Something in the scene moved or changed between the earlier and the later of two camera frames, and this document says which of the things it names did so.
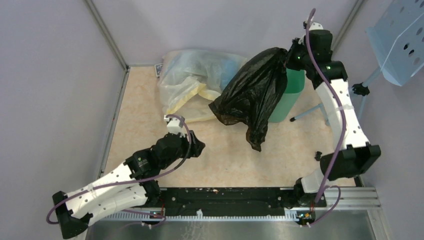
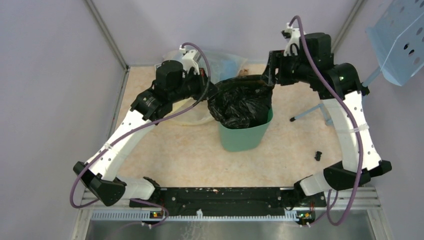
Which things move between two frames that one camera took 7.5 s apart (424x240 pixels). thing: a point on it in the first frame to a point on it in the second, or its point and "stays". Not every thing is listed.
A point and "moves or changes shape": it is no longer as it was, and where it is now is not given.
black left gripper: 194,149 to 202,79
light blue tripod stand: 321,105 stays
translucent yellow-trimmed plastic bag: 190,80 stays
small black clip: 318,156 stays
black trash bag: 252,94 moves or changes shape
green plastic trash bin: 294,86 to 241,139
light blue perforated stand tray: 397,40 stays
